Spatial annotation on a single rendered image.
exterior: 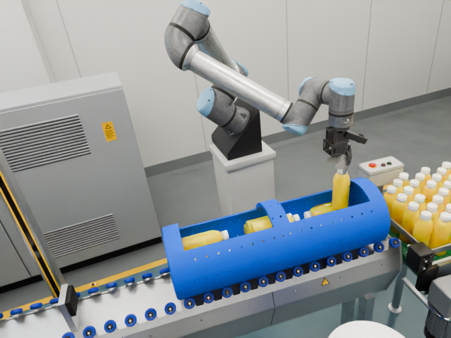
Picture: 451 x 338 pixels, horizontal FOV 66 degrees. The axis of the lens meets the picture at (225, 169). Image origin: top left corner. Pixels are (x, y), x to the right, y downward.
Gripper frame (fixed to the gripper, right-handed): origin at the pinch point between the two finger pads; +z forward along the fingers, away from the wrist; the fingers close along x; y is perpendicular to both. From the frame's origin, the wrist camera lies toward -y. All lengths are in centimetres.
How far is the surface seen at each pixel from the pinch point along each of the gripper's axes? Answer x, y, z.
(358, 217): 16.8, 2.8, 12.4
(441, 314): 37, -26, 56
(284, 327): -27, 17, 129
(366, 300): 14, -8, 67
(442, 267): 28, -32, 41
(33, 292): -123, 193, 129
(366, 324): 49, 20, 26
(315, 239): 18.4, 21.4, 15.7
